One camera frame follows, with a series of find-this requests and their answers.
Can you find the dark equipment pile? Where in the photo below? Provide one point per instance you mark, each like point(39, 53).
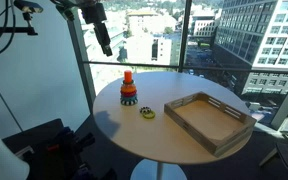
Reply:
point(60, 150)

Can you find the wooden slatted tray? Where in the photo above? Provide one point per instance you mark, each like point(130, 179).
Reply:
point(214, 126)

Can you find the white table pedestal base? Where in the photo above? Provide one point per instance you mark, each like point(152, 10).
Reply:
point(147, 171)

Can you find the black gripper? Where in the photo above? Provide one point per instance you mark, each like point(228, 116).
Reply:
point(93, 13)

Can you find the camera on black stand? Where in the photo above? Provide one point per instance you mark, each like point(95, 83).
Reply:
point(28, 6)

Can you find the orange stacker post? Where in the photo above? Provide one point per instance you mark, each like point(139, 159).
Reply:
point(128, 76)

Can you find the green box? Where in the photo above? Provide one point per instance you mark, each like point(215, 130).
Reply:
point(67, 9)

